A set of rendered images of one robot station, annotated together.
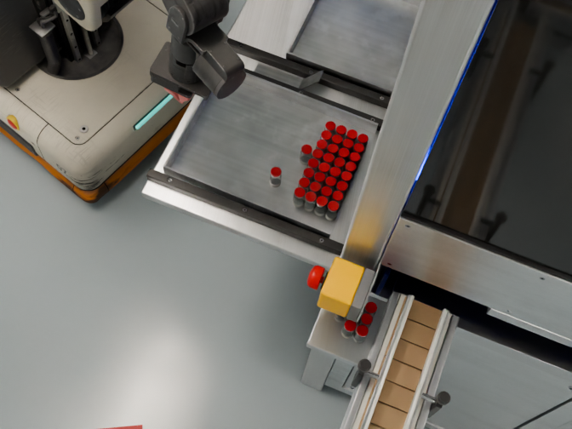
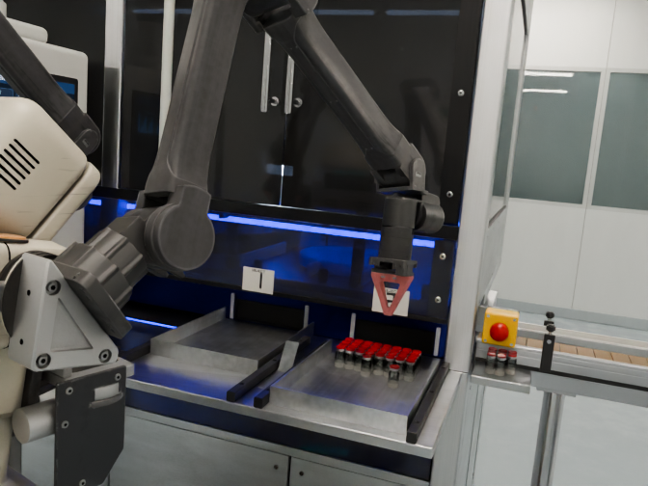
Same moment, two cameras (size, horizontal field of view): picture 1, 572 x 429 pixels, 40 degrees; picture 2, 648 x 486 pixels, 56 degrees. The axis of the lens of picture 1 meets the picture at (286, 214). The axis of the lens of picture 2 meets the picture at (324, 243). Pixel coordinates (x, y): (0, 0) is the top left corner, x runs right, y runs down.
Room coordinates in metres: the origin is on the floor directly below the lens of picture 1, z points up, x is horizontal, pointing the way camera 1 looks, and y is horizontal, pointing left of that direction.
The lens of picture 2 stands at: (0.79, 1.25, 1.36)
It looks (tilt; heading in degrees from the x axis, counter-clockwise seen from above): 9 degrees down; 273
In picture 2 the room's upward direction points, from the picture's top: 5 degrees clockwise
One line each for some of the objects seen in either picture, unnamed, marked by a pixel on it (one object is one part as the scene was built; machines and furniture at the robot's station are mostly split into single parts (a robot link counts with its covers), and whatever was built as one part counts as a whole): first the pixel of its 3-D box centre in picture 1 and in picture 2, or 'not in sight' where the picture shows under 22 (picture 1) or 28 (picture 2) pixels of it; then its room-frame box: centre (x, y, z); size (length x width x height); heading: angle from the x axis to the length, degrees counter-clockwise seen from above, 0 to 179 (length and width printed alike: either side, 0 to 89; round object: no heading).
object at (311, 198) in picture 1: (325, 168); (376, 360); (0.72, -0.06, 0.91); 0.18 x 0.02 x 0.05; 164
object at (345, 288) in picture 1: (345, 288); (500, 326); (0.45, -0.11, 1.00); 0.08 x 0.07 x 0.07; 74
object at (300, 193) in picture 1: (314, 163); (373, 363); (0.72, -0.04, 0.91); 0.18 x 0.02 x 0.05; 164
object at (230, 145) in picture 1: (272, 149); (362, 379); (0.75, 0.04, 0.90); 0.34 x 0.26 x 0.04; 74
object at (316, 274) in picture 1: (319, 278); (499, 331); (0.46, -0.07, 1.00); 0.04 x 0.04 x 0.04; 74
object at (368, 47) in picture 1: (384, 38); (238, 337); (1.05, -0.16, 0.90); 0.34 x 0.26 x 0.04; 74
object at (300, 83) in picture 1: (288, 72); (279, 364); (0.92, 0.03, 0.91); 0.14 x 0.03 x 0.06; 75
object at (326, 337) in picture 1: (355, 327); (501, 374); (0.42, -0.15, 0.87); 0.14 x 0.13 x 0.02; 74
